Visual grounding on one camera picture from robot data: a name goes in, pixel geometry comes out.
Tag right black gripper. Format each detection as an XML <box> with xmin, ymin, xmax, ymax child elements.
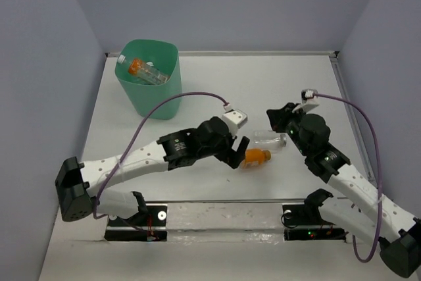
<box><xmin>264</xmin><ymin>102</ymin><xmax>309</xmax><ymax>157</ymax></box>

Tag short orange juice bottle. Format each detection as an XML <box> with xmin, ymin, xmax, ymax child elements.
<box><xmin>241</xmin><ymin>149</ymin><xmax>272</xmax><ymax>168</ymax></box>

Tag clear jar silver lid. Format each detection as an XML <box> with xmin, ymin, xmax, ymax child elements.
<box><xmin>251</xmin><ymin>130</ymin><xmax>287</xmax><ymax>152</ymax></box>

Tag tall orange label bottle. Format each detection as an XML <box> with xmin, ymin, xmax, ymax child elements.
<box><xmin>117</xmin><ymin>55</ymin><xmax>170</xmax><ymax>86</ymax></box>

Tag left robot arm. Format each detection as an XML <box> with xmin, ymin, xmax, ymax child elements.
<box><xmin>55</xmin><ymin>110</ymin><xmax>249</xmax><ymax>225</ymax></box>

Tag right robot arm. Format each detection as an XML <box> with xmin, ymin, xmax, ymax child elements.
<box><xmin>266</xmin><ymin>103</ymin><xmax>420</xmax><ymax>278</ymax></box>

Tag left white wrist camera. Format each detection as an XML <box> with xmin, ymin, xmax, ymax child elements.
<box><xmin>220</xmin><ymin>106</ymin><xmax>248</xmax><ymax>137</ymax></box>

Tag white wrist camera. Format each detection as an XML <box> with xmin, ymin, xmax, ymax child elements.
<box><xmin>292</xmin><ymin>89</ymin><xmax>320</xmax><ymax>113</ymax></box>
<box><xmin>220</xmin><ymin>106</ymin><xmax>248</xmax><ymax>137</ymax></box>

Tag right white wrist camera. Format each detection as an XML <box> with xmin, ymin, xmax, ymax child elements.
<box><xmin>292</xmin><ymin>89</ymin><xmax>320</xmax><ymax>113</ymax></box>

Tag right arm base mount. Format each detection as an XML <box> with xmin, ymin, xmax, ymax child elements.
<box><xmin>280</xmin><ymin>189</ymin><xmax>348</xmax><ymax>242</ymax></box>

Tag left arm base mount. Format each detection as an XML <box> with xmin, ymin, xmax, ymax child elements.
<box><xmin>104</xmin><ymin>192</ymin><xmax>168</xmax><ymax>242</ymax></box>

